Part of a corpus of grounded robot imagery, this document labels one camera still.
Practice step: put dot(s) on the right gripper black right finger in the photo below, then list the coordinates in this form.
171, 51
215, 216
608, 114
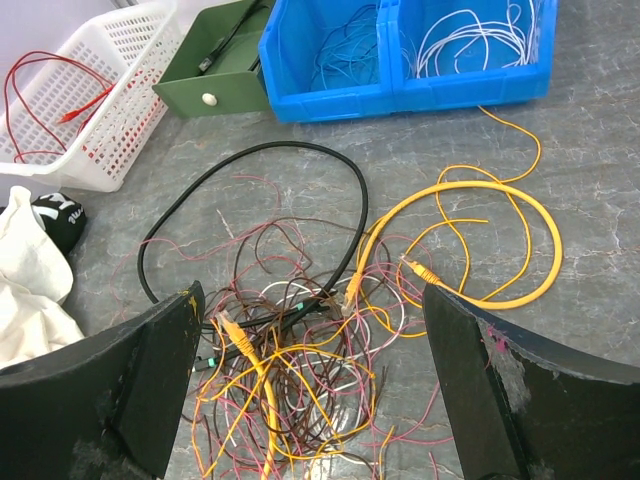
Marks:
522, 406

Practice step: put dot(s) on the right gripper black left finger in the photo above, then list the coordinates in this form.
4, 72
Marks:
107, 406

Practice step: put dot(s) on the black cloth with white print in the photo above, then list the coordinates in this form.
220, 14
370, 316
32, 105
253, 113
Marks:
63, 220

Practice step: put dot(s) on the white left perforated basket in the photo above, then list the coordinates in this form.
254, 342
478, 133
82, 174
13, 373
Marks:
79, 117

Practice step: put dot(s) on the green plastic box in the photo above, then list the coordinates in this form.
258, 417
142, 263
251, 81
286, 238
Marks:
217, 68

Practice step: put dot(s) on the blue plastic divided bin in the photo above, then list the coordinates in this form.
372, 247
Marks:
335, 60

